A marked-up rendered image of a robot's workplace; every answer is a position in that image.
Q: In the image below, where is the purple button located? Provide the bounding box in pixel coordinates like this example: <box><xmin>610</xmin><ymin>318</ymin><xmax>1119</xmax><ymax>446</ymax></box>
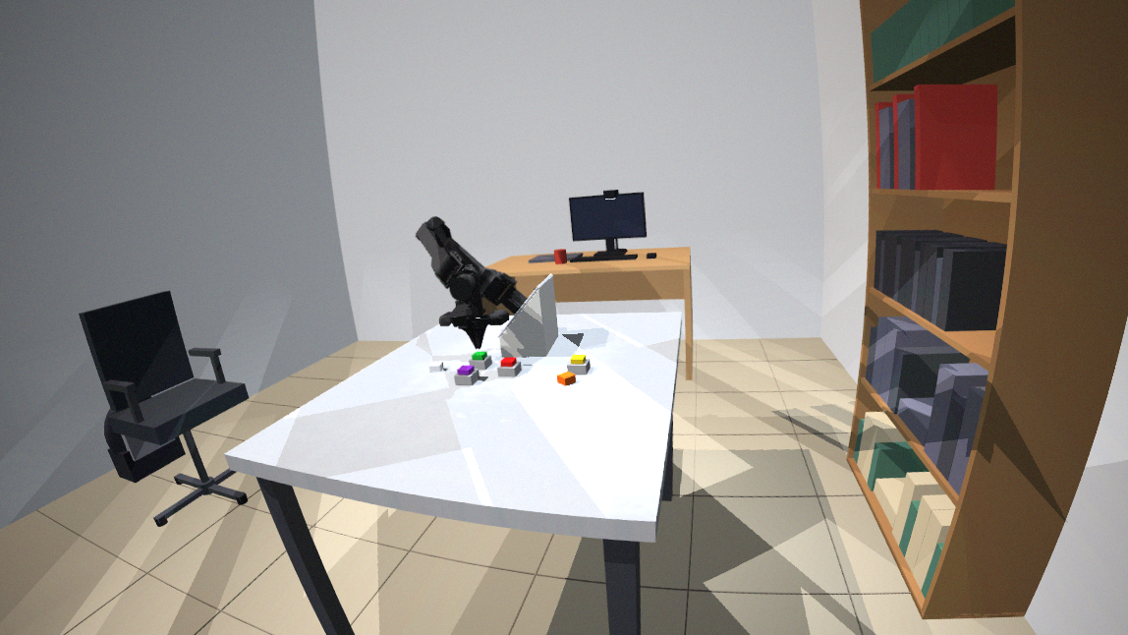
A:
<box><xmin>453</xmin><ymin>367</ymin><xmax>479</xmax><ymax>386</ymax></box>

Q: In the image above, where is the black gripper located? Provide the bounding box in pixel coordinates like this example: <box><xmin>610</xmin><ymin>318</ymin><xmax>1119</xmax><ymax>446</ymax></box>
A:
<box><xmin>439</xmin><ymin>291</ymin><xmax>510</xmax><ymax>350</ymax></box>

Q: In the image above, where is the green button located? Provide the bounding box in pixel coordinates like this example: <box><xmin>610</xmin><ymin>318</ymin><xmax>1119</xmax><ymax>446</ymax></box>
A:
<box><xmin>469</xmin><ymin>352</ymin><xmax>492</xmax><ymax>370</ymax></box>

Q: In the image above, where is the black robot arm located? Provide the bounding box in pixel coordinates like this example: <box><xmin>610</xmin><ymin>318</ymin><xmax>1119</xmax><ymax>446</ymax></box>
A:
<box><xmin>416</xmin><ymin>217</ymin><xmax>528</xmax><ymax>327</ymax></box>

